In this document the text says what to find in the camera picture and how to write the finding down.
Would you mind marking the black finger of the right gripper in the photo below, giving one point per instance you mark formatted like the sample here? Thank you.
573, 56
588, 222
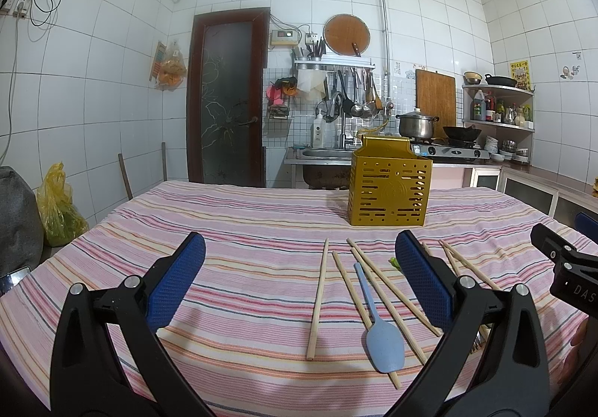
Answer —
575, 273

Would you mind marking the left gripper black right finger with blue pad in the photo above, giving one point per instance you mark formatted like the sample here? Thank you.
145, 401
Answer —
491, 359

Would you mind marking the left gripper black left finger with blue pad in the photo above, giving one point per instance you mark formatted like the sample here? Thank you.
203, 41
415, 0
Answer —
86, 374

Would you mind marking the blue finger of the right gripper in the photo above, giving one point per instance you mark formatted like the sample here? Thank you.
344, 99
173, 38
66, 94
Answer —
587, 226

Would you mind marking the wooden chopstick long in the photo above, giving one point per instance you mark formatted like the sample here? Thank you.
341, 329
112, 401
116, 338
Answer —
402, 297

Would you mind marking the wooden chopstick pair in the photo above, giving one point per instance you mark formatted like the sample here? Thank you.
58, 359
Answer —
451, 260

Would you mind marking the light blue silicone spatula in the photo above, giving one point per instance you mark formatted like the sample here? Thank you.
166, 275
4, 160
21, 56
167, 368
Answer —
384, 341

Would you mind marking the green frog-handled utensil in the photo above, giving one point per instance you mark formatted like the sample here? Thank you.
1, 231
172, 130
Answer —
395, 264

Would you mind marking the black wok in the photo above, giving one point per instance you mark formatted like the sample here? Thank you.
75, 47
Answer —
462, 134

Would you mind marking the gas stove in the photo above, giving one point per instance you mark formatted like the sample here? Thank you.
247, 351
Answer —
437, 151

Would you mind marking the yellow plastic bag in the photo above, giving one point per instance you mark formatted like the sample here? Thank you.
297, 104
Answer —
61, 220

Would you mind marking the dark grey bag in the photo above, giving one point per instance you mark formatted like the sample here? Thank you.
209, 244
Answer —
21, 231

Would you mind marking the steel cooking pot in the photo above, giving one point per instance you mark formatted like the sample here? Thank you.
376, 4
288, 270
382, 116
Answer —
416, 125

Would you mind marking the rectangular wooden cutting board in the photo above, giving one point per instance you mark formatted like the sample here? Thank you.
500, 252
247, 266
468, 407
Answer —
436, 97

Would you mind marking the yellow perforated utensil holder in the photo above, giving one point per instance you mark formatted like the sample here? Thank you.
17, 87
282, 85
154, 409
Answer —
389, 184

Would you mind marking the pink striped tablecloth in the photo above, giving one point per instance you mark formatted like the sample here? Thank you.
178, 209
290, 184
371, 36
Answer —
240, 335

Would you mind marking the steel sink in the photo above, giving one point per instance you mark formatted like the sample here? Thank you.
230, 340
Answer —
312, 168

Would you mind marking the white soap bottle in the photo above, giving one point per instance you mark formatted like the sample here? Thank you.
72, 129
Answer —
317, 141

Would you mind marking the round wooden board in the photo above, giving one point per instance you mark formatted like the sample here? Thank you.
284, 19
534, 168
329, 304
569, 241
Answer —
346, 35

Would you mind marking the hanging orange snack bag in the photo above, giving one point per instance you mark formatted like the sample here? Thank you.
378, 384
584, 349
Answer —
172, 70

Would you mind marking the dark brown glass door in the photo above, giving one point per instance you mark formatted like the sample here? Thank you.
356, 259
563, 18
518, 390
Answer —
228, 53

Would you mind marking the water heater control box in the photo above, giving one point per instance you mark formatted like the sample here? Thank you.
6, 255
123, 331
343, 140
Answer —
285, 38

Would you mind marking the corner wall shelf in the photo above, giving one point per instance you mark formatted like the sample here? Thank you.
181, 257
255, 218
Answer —
504, 115

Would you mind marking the yellow wall poster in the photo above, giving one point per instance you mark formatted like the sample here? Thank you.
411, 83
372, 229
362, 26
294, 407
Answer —
520, 72

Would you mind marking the wooden stick against wall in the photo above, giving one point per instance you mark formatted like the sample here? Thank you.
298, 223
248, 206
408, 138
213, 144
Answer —
124, 176

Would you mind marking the wall utensil rack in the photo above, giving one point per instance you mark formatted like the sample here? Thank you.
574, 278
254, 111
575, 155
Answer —
344, 86

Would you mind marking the wall power strip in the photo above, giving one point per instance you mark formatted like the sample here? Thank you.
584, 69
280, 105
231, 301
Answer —
15, 8

